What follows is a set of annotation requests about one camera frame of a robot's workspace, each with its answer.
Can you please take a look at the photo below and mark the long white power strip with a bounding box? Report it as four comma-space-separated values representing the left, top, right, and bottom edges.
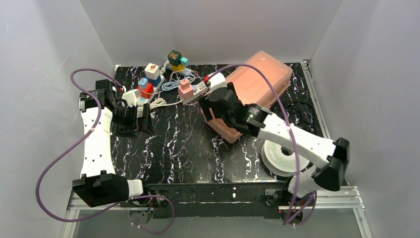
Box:
136, 75, 165, 106

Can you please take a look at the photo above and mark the pink power adapter plug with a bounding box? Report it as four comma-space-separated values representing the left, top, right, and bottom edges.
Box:
178, 78, 194, 103

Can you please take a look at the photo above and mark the light blue cable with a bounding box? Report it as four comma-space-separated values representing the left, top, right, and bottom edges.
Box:
160, 70, 198, 93

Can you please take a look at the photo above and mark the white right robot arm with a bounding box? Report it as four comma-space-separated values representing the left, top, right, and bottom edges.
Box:
199, 83, 350, 198

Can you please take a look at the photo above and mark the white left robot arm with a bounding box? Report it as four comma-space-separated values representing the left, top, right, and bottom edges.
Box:
72, 79, 154, 207

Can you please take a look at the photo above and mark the red power adapter plug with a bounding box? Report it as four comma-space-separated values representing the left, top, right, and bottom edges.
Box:
138, 80, 154, 99

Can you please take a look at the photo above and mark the blue power adapter plug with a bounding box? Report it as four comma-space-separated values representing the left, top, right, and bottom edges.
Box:
148, 75, 161, 87

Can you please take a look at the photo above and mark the green and yellow adapter stack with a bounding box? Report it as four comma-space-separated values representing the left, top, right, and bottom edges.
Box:
167, 50, 189, 73

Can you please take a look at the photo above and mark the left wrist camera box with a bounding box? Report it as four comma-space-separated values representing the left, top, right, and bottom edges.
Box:
122, 89, 141, 108

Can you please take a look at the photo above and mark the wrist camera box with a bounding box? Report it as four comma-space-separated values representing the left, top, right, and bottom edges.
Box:
122, 89, 141, 108
209, 72, 227, 93

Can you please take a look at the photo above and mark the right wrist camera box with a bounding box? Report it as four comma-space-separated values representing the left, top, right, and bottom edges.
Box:
209, 72, 227, 93

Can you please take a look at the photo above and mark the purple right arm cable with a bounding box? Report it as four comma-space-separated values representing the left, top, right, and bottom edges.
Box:
205, 63, 317, 227

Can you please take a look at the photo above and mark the black coiled usb cable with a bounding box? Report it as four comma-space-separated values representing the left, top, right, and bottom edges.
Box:
279, 101, 318, 135

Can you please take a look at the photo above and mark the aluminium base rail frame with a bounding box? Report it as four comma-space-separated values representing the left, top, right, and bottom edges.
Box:
61, 183, 372, 238

